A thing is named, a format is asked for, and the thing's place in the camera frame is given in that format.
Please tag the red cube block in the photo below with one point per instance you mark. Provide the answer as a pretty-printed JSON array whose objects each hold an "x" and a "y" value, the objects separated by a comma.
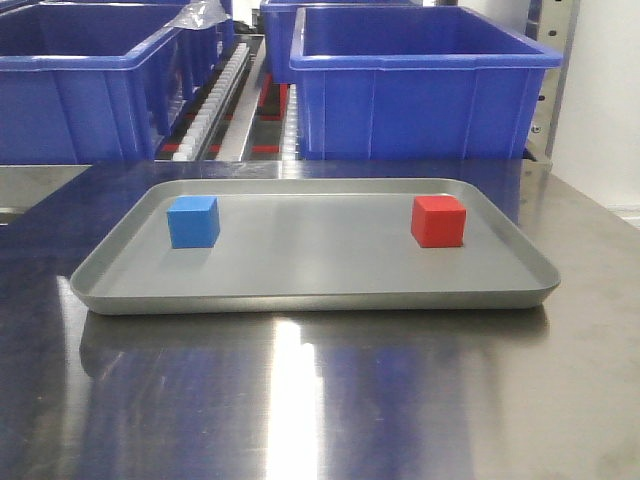
[{"x": 438, "y": 221}]

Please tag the blue cube block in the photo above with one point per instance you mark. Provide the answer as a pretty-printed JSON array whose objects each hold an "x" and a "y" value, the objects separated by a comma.
[{"x": 193, "y": 221}]

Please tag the grey metal tray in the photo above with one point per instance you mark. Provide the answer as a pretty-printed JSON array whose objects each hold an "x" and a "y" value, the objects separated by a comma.
[{"x": 312, "y": 244}]

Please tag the white roller conveyor track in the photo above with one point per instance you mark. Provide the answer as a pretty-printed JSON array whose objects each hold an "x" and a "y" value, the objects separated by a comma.
[{"x": 196, "y": 141}]

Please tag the blue plastic bin right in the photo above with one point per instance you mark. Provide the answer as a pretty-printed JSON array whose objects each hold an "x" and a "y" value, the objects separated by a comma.
[{"x": 378, "y": 82}]

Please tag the blue plastic bin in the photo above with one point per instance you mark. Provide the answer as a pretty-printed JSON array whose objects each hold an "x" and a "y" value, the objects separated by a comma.
[
  {"x": 378, "y": 82},
  {"x": 89, "y": 82}
]

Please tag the blue bin rear left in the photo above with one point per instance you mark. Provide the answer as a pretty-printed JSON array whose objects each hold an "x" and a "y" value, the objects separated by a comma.
[{"x": 208, "y": 47}]

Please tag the blue bin rear right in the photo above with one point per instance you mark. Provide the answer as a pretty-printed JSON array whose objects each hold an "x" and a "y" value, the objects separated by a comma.
[{"x": 279, "y": 20}]

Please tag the clear plastic bag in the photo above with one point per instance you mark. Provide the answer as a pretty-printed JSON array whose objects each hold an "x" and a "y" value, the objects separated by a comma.
[{"x": 200, "y": 15}]

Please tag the blue plastic bin left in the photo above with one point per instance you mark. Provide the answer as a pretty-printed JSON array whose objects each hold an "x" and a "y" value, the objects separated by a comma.
[{"x": 89, "y": 82}]

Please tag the metal shelf upright post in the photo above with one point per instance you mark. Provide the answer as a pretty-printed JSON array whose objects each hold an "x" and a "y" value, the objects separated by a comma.
[{"x": 552, "y": 23}]

